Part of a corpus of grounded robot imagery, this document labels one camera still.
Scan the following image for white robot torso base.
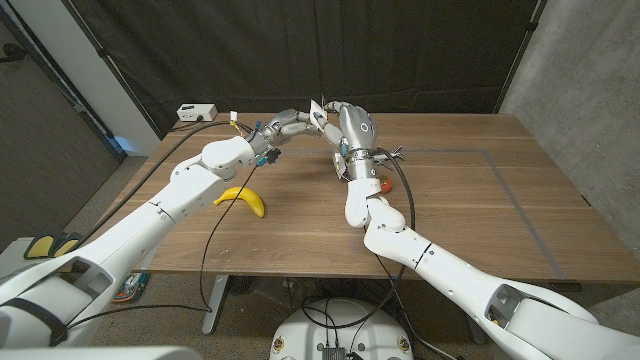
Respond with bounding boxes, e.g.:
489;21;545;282
269;298;415;360

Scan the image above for teal orange device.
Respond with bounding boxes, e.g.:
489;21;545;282
112;272;152;303

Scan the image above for grey table leg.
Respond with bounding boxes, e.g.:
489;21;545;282
202;274;230;335

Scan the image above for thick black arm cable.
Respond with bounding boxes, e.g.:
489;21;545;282
74;119;254;247
299;147;417;331

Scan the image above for black backdrop stand pole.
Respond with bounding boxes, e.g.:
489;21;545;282
62;0;164;140
493;0;549;115

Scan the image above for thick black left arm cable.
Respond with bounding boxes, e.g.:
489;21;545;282
74;119;254;247

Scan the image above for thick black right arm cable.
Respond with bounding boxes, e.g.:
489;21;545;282
299;147;417;331

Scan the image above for grey floor cable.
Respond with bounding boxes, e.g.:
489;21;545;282
388;284;459;360

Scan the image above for white robot chest cover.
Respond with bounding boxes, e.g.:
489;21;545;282
0;346;204;360

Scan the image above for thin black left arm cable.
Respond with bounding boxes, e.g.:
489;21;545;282
67;164;262;330

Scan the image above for yellow black foot pad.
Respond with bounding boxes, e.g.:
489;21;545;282
23;234;57;261
52;238;82;260

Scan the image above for white toy airplane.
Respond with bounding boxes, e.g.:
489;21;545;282
374;145;405;169

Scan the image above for black outlet box cable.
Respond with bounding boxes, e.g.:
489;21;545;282
169;116;204;134

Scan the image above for white power outlet box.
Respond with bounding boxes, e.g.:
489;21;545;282
176;103;219;123

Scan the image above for black backdrop curtain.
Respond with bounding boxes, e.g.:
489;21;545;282
69;0;544;139

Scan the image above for yellow toy banana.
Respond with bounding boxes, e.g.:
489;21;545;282
213;186;266;219

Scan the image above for black wall fixture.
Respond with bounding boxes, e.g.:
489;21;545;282
0;43;29;65

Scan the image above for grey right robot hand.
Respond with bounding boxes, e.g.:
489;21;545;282
319;100;379;164

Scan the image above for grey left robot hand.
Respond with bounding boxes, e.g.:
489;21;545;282
247;108;324;158

